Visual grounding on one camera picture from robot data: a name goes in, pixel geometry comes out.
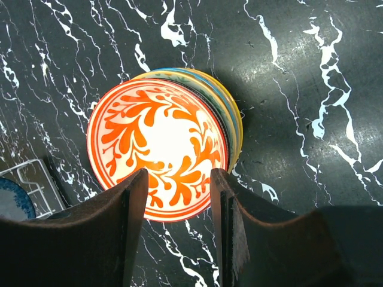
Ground red flower striped bowl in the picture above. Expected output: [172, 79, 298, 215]
[86, 78, 229, 222]

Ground blue rose pattern bowl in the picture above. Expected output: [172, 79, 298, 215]
[1, 178, 36, 221]

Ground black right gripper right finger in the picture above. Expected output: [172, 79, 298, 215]
[210, 169, 382, 286]

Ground light green checkered bowl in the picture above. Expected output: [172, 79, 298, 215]
[166, 79, 232, 171]

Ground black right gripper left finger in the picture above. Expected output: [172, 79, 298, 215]
[1, 169, 148, 286]

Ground white wire dish rack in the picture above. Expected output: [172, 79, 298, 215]
[1, 158, 66, 219]

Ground green sprig pattern bowl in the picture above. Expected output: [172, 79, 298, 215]
[134, 70, 238, 172]

